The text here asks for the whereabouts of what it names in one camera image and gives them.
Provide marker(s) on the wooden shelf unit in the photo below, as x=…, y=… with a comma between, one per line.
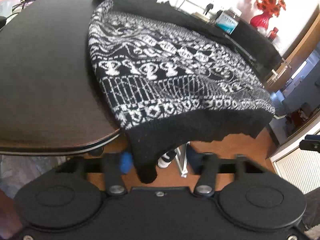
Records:
x=277, y=75

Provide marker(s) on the black white patterned sweater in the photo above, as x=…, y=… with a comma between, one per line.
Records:
x=162, y=67

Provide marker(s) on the orange artificial flowers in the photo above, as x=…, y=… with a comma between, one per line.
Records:
x=270, y=2

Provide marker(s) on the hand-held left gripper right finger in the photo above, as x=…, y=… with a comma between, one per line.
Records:
x=196, y=162

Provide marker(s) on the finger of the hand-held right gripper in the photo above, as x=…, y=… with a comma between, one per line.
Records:
x=312, y=145

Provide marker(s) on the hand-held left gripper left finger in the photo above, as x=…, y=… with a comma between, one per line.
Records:
x=126, y=163

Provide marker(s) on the white table leg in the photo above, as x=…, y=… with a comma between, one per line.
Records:
x=182, y=160

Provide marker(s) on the brown supplement bottle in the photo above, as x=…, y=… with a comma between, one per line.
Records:
x=226, y=25

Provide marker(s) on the small red bottle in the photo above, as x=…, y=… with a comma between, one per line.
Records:
x=273, y=33

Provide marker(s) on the white radiator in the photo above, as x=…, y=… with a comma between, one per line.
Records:
x=295, y=167

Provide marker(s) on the red vase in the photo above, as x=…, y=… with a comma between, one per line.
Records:
x=261, y=21

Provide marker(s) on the black power plug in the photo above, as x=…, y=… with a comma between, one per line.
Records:
x=208, y=8

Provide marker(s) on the cream tape roll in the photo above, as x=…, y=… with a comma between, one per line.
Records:
x=202, y=15

